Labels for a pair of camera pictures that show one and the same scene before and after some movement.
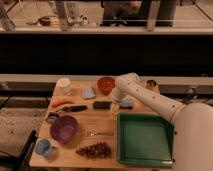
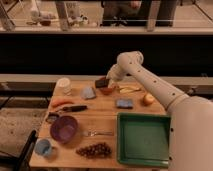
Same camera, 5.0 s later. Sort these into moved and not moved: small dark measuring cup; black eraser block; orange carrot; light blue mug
Moved: black eraser block
Not moved: light blue mug; orange carrot; small dark measuring cup
